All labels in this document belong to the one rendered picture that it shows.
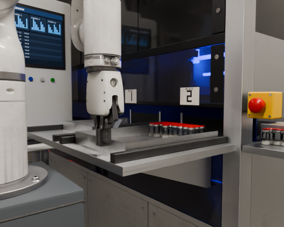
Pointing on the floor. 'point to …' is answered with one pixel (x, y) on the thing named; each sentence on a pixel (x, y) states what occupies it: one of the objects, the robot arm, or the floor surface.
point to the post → (238, 111)
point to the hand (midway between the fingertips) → (103, 137)
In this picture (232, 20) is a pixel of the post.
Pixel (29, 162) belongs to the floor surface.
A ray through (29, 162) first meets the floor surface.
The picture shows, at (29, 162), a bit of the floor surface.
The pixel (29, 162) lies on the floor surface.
